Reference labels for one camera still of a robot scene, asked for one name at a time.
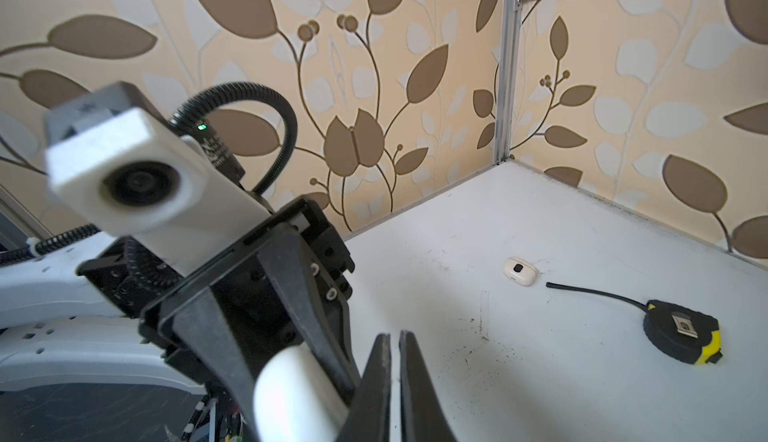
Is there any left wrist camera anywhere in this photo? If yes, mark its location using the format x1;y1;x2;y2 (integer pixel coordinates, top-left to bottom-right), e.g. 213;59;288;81
44;82;269;276

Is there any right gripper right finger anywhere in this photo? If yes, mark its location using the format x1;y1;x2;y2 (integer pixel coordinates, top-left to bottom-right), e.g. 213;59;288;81
399;331;457;442

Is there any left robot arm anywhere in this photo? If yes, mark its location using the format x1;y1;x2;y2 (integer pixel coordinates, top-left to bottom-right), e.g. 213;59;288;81
1;82;360;441

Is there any black yellow tape measure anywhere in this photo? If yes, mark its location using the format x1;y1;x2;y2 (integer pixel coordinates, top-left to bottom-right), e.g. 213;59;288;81
546;282;723;365

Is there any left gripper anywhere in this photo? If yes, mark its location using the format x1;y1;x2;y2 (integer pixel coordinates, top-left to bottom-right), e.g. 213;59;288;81
76;194;361;442

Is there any white round earbud case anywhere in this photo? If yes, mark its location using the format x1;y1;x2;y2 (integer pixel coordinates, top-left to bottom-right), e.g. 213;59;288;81
253;344;349;442

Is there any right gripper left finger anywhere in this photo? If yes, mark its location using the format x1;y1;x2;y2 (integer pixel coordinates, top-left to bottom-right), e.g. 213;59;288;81
337;333;392;442

